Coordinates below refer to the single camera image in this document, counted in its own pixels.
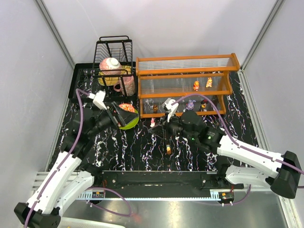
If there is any pink piglet toy figure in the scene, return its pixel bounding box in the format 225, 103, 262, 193
150, 118, 156, 128

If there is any brown haired small toy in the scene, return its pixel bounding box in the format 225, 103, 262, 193
152, 105, 159, 114

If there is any yellow bear toy figure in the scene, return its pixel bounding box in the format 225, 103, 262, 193
193, 81, 200, 91

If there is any brown rabbit toy figure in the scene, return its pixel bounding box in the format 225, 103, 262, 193
206, 77, 213, 88

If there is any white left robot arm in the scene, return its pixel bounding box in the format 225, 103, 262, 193
14, 102, 139, 228

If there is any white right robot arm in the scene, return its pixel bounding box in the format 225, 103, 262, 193
149, 111, 303, 199

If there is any wooden tiered display shelf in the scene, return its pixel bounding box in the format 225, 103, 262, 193
136, 53, 240, 118

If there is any orange patterned white bowl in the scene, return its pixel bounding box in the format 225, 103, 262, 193
119, 103, 135, 113

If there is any lime green plate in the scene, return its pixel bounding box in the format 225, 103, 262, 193
119, 110, 139, 130

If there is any purple bunny toy figure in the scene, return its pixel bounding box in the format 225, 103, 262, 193
185, 100, 196, 111

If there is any Snow White toy figure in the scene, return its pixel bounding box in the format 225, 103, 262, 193
199, 99, 208, 112

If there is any pink floral mug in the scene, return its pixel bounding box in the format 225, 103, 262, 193
114, 76, 136, 96

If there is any yellow plate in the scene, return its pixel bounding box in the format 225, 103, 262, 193
98, 66, 132, 86

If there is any black drain tray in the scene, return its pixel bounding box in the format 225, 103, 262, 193
68, 63, 138, 103

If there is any pink floral bowl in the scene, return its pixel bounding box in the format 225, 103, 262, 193
99, 57, 122, 75

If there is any white plastic bin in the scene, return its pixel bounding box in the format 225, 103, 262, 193
58, 217, 124, 228

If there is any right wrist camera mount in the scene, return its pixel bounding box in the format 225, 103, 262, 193
162, 98, 179, 123

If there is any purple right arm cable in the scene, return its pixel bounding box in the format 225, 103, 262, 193
171, 94, 304, 206

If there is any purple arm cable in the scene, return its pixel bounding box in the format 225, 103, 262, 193
23, 89, 133, 228
171, 94, 304, 206

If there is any black wire dish rack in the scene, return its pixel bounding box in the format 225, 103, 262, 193
93, 35, 136, 97

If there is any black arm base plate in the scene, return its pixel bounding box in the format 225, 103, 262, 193
91, 171, 244, 190

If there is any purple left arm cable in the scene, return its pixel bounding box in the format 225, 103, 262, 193
23, 89, 133, 228

